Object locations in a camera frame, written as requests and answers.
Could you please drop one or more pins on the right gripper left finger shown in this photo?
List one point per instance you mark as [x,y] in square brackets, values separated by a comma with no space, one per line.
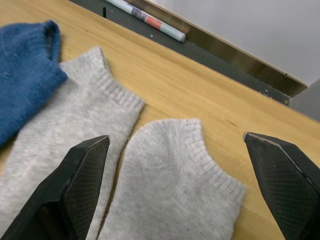
[75,187]

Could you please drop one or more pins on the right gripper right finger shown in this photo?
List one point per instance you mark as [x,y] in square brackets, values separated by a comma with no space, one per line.
[287,187]

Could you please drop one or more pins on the grey ankle sock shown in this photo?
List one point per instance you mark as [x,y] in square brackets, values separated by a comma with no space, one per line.
[170,187]
[75,112]

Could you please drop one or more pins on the blue ankle sock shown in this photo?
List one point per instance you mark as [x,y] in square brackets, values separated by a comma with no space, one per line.
[22,75]

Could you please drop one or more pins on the rolled white paper tube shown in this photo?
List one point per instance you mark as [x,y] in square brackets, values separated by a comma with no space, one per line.
[150,21]

